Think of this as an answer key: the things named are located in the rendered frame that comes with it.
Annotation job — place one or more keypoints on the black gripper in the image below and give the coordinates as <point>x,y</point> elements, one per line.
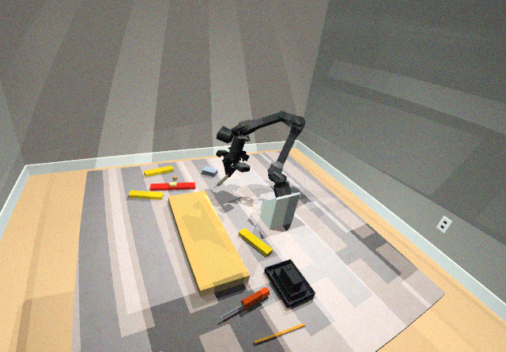
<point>233,156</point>

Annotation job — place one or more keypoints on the orange-handled awl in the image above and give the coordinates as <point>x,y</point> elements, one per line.
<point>249,301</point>

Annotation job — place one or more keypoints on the red flat bar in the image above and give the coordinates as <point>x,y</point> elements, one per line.
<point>172,186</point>

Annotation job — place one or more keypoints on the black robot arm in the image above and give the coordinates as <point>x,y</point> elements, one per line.
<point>248,126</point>

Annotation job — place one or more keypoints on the tan rectangular panel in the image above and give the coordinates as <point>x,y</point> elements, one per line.
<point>213,259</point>

